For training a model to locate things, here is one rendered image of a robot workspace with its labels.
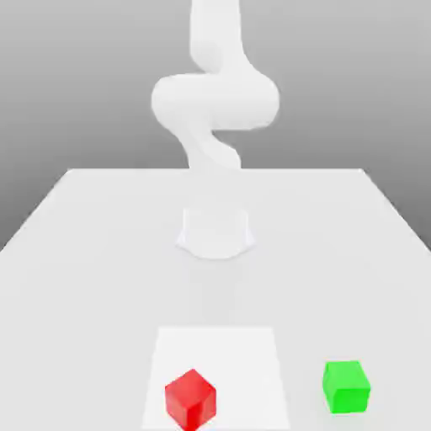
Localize small red cube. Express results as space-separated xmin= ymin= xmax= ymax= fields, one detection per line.
xmin=164 ymin=368 xmax=217 ymax=431

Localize small green cube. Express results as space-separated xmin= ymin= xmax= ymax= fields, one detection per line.
xmin=322 ymin=359 xmax=372 ymax=415

